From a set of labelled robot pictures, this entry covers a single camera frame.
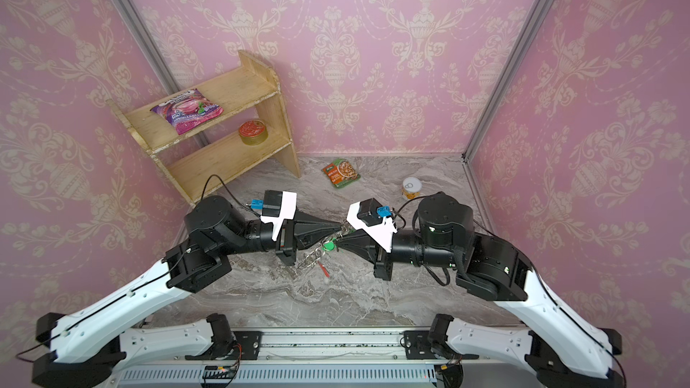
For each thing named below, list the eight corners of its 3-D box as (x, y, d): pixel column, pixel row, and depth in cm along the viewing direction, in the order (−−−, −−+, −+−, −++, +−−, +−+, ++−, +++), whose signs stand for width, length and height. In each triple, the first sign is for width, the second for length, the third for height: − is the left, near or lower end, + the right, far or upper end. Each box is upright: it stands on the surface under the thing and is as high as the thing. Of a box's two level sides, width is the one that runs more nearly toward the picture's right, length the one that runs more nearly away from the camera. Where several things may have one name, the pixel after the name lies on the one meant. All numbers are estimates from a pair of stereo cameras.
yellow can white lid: (402, 201, 108) (405, 191, 103) (400, 186, 113) (402, 176, 108) (420, 201, 108) (423, 191, 103) (417, 185, 113) (420, 176, 108)
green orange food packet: (338, 191, 111) (338, 188, 110) (321, 170, 119) (320, 167, 117) (362, 178, 116) (362, 175, 114) (344, 159, 123) (343, 155, 122)
